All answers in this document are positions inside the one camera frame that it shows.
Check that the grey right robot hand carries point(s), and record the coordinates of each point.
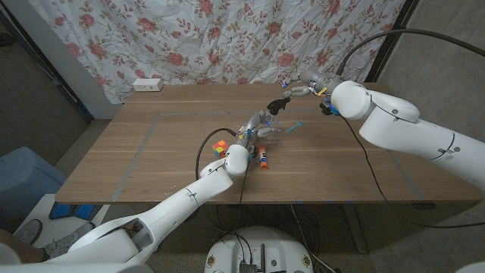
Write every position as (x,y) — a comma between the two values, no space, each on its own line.
(316,83)

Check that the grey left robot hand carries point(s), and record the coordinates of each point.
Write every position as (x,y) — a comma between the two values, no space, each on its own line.
(254,124)

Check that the clear spray bottle body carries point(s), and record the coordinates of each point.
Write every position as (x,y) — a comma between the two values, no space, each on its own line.
(276,124)

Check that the black spray trigger cap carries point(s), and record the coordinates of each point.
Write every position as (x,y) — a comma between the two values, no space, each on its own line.
(276,105)

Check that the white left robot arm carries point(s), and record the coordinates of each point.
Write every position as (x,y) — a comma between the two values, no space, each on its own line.
(182,201)

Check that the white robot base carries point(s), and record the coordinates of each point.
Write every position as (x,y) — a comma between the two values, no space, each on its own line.
(261,246)

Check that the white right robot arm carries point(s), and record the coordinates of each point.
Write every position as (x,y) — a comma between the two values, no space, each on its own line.
(401,129)

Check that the orange glue stick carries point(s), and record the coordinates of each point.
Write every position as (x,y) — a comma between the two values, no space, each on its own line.
(263,159)

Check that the small blue scissors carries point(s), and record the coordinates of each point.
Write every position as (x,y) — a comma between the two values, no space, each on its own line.
(295,126)

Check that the multicoloured Rubik's cube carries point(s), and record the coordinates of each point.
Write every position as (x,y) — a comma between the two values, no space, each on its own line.
(220,149)

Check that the black backdrop stand pole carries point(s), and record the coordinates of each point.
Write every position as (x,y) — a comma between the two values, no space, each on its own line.
(390,19)

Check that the white power strip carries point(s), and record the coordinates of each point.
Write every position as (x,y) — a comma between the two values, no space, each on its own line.
(147,84)

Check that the grey table leg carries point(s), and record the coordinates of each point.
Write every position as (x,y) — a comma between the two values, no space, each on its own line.
(354,227)

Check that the grey sneaker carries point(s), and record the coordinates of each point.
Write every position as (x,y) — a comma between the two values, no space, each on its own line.
(28,231)
(62,242)

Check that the white platform with blue pads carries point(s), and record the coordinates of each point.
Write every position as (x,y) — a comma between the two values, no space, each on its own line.
(41,208)

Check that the white robot torso shell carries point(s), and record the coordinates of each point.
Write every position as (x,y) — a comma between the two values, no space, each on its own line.
(76,268)

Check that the blue plastic bin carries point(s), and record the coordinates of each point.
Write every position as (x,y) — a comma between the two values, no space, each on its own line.
(26,178)

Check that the person's brown limb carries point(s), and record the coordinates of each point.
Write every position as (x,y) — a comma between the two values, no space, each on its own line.
(19,248)

